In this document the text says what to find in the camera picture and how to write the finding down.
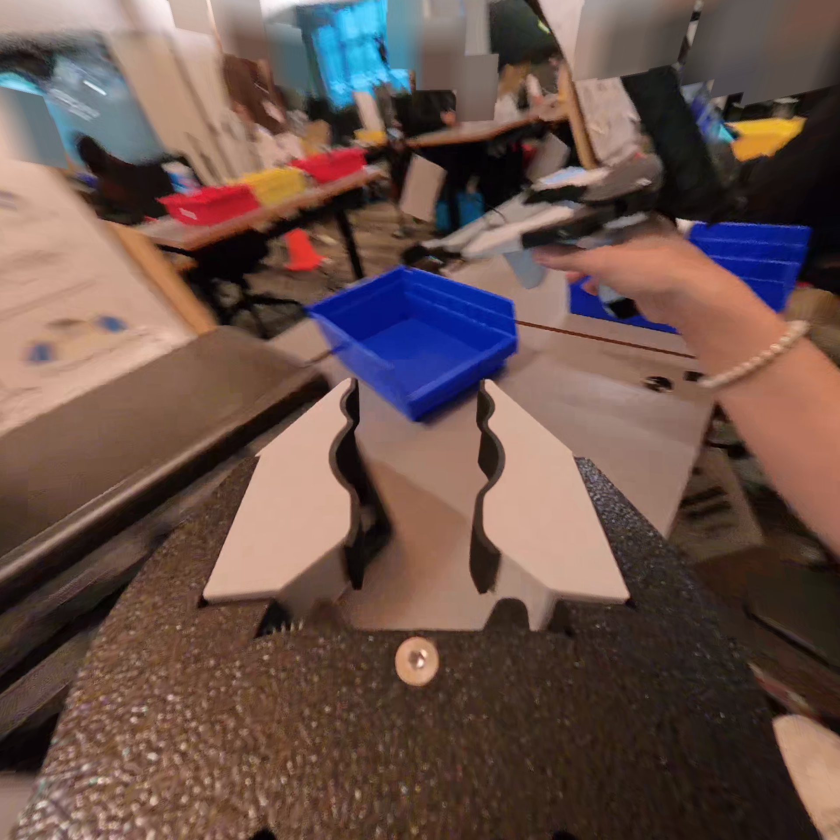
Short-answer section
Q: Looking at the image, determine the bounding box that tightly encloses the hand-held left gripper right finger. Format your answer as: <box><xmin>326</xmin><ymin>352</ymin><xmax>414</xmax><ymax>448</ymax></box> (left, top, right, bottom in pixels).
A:
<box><xmin>471</xmin><ymin>381</ymin><xmax>630</xmax><ymax>631</ymax></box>

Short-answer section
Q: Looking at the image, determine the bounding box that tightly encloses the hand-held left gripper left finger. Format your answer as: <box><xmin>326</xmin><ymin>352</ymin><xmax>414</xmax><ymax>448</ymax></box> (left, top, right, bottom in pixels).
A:
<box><xmin>203</xmin><ymin>379</ymin><xmax>391</xmax><ymax>614</ymax></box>

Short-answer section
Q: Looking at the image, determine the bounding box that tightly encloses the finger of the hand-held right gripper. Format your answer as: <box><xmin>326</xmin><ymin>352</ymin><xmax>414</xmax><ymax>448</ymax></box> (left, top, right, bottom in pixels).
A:
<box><xmin>420</xmin><ymin>223</ymin><xmax>534</xmax><ymax>263</ymax></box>
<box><xmin>453</xmin><ymin>197</ymin><xmax>585</xmax><ymax>240</ymax></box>

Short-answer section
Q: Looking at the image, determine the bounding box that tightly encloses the large blue plastic bin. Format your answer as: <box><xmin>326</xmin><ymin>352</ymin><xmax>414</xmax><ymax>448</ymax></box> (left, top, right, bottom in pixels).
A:
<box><xmin>567</xmin><ymin>222</ymin><xmax>813</xmax><ymax>332</ymax></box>

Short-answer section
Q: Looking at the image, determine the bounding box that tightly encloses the black drawer cabinet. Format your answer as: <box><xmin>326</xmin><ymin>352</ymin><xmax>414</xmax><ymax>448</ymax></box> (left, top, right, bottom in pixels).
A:
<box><xmin>0</xmin><ymin>326</ymin><xmax>329</xmax><ymax>657</ymax></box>

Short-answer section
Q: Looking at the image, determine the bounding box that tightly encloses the person's right forearm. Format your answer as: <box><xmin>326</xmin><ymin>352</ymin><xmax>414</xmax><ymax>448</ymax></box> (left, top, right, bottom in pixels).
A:
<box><xmin>712</xmin><ymin>328</ymin><xmax>840</xmax><ymax>559</ymax></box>

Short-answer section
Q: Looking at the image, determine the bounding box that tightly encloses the person's right hand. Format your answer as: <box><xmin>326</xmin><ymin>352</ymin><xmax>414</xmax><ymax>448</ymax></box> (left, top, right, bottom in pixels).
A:
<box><xmin>533</xmin><ymin>236</ymin><xmax>791</xmax><ymax>378</ymax></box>

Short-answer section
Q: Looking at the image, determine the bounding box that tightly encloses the hanging white paper sheet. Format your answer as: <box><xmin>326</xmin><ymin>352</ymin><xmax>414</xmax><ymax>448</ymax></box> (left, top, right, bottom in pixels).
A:
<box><xmin>399</xmin><ymin>154</ymin><xmax>447</xmax><ymax>223</ymax></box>

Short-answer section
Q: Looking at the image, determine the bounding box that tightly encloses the small blue plastic bin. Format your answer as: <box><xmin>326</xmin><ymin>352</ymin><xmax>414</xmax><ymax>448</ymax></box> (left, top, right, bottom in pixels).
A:
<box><xmin>305</xmin><ymin>264</ymin><xmax>519</xmax><ymax>422</ymax></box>

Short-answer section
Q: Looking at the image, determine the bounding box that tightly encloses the red plastic bin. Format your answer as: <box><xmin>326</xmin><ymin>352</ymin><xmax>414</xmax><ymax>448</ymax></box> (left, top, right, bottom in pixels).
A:
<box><xmin>157</xmin><ymin>184</ymin><xmax>260</xmax><ymax>227</ymax></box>
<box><xmin>289</xmin><ymin>147</ymin><xmax>368</xmax><ymax>185</ymax></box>

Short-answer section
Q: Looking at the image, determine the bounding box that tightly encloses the orange cone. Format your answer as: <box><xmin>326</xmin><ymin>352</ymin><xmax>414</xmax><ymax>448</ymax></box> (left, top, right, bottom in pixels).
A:
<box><xmin>283</xmin><ymin>230</ymin><xmax>326</xmax><ymax>272</ymax></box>

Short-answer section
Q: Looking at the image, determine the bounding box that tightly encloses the yellow plastic bin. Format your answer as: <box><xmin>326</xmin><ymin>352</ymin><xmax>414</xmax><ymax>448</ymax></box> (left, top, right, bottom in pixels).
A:
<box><xmin>725</xmin><ymin>117</ymin><xmax>807</xmax><ymax>161</ymax></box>
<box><xmin>239</xmin><ymin>167</ymin><xmax>309</xmax><ymax>204</ymax></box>

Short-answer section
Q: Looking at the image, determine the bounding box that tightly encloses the blue screen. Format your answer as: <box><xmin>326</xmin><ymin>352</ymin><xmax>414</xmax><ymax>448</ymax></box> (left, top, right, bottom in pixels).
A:
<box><xmin>308</xmin><ymin>0</ymin><xmax>388</xmax><ymax>109</ymax></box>

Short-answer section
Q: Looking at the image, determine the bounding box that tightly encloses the wooden table with bins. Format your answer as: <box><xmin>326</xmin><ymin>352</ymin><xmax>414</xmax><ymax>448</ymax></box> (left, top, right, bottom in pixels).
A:
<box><xmin>134</xmin><ymin>167</ymin><xmax>388</xmax><ymax>322</ymax></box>

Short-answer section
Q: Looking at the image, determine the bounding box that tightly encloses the white poster board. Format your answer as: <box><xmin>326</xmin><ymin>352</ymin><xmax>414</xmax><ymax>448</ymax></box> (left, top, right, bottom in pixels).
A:
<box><xmin>0</xmin><ymin>157</ymin><xmax>217</xmax><ymax>434</ymax></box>

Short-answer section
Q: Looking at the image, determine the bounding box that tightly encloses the black office chair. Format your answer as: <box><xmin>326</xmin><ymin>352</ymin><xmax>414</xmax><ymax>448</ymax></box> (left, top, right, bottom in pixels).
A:
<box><xmin>75</xmin><ymin>134</ymin><xmax>175</xmax><ymax>221</ymax></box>

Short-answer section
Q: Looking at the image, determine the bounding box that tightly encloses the white pearl bracelet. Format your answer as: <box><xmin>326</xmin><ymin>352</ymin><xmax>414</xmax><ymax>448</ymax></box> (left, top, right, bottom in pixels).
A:
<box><xmin>697</xmin><ymin>319</ymin><xmax>811</xmax><ymax>390</ymax></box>

